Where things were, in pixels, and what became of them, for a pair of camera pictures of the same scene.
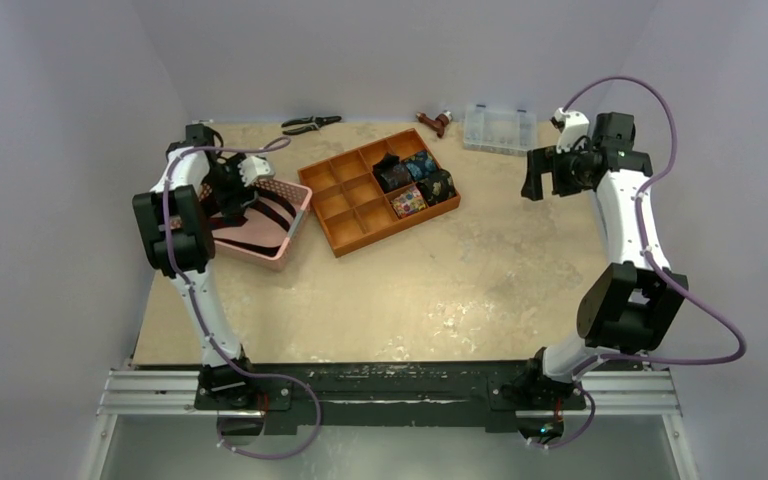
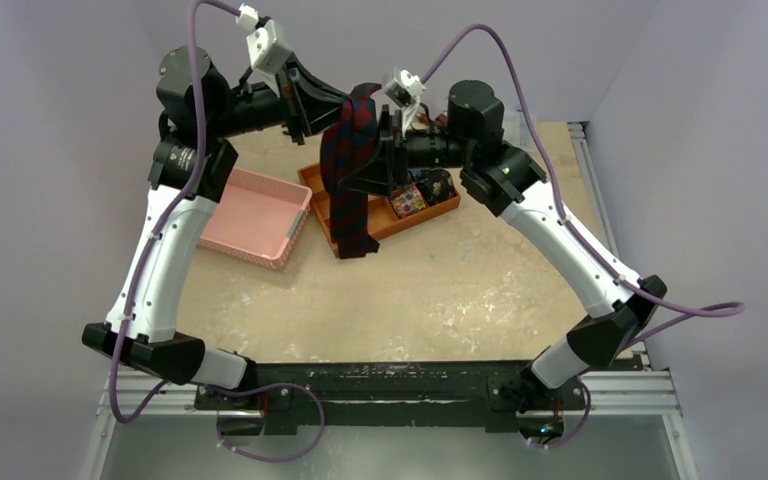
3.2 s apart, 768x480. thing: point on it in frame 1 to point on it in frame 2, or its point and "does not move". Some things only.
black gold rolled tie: [438, 187] does not move
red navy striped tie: [233, 221] to [349, 135]
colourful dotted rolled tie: [409, 202] does not move
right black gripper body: [542, 172] to [391, 151]
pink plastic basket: [262, 234] does not move
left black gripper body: [226, 183] to [294, 108]
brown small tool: [438, 123] does not move
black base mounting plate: [396, 398] does not move
